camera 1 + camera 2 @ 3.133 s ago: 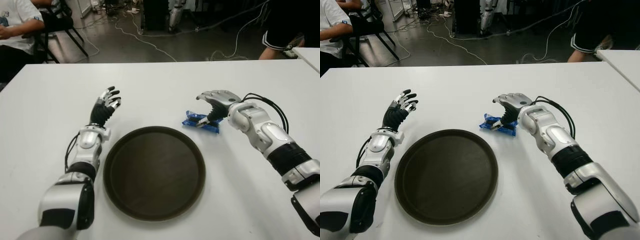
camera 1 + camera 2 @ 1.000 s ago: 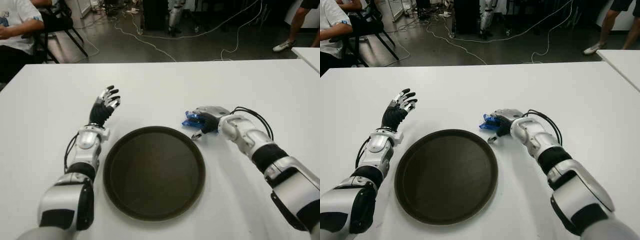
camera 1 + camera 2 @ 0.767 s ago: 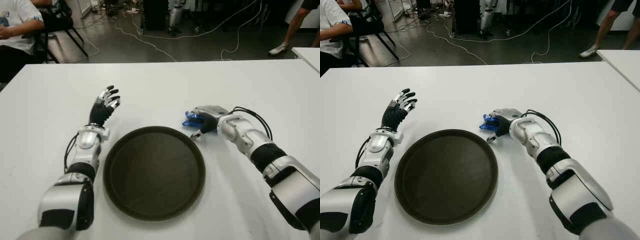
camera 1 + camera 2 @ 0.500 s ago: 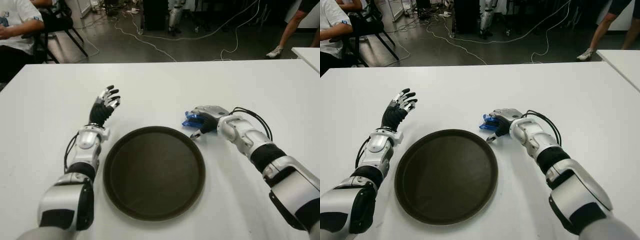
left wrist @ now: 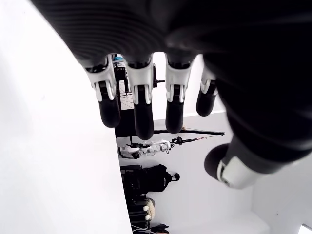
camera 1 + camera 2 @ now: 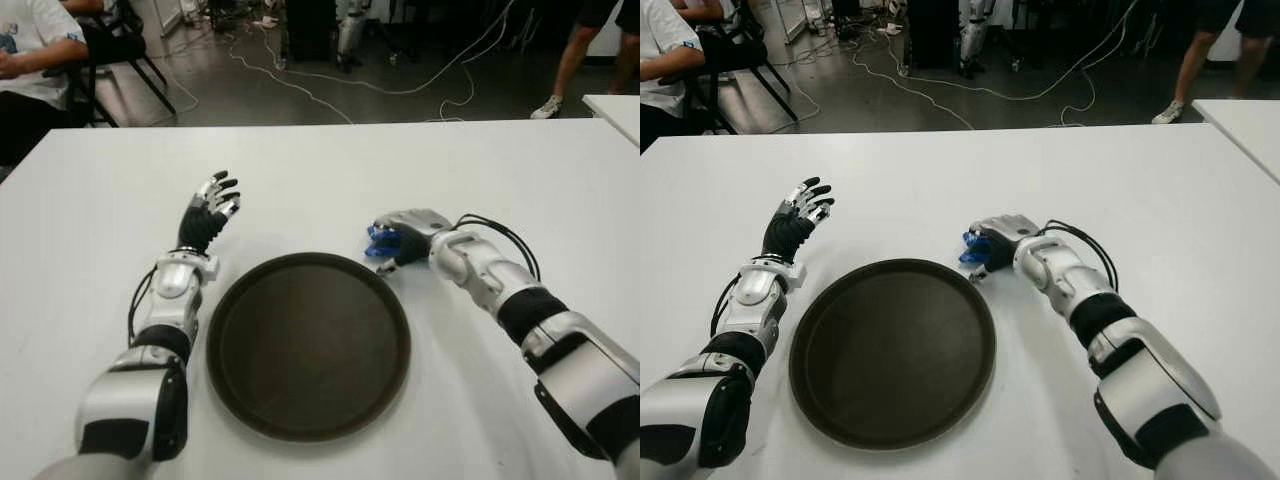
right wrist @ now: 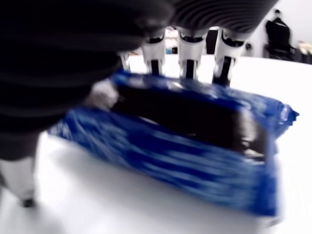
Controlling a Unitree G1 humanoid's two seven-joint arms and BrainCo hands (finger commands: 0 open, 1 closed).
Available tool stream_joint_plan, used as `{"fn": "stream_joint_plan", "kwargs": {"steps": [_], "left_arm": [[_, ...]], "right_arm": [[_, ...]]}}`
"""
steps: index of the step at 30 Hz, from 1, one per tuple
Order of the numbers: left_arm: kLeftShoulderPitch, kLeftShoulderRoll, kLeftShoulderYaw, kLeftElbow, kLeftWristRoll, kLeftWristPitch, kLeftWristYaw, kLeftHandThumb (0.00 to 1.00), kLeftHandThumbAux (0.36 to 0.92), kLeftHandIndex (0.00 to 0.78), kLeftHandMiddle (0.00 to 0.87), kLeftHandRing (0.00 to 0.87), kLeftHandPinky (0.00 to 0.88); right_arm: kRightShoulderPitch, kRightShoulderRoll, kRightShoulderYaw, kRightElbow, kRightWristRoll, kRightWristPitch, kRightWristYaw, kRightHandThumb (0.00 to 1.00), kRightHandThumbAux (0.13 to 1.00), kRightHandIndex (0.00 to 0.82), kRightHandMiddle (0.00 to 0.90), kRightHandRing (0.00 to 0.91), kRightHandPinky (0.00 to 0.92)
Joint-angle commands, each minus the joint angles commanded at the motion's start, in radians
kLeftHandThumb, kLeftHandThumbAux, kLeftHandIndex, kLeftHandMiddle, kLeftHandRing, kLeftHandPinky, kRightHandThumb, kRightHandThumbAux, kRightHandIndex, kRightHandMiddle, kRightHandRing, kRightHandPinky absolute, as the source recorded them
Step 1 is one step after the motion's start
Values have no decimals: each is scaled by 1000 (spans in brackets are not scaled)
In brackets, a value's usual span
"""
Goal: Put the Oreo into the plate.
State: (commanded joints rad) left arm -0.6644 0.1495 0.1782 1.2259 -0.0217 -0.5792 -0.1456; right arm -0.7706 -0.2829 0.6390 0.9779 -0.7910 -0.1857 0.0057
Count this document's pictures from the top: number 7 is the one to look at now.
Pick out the black office chair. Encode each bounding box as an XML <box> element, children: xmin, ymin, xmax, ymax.
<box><xmin>264</xmin><ymin>43</ymin><xmax>297</xmax><ymax>61</ymax></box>

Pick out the blue Oreo cookie package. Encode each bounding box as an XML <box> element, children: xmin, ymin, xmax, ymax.
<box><xmin>47</xmin><ymin>69</ymin><xmax>300</xmax><ymax>230</ymax></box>

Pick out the person in dark jacket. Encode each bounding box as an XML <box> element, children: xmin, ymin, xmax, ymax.
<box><xmin>265</xmin><ymin>9</ymin><xmax>293</xmax><ymax>59</ymax></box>

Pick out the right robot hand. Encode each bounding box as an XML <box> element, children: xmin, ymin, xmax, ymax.
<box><xmin>0</xmin><ymin>0</ymin><xmax>278</xmax><ymax>208</ymax></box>

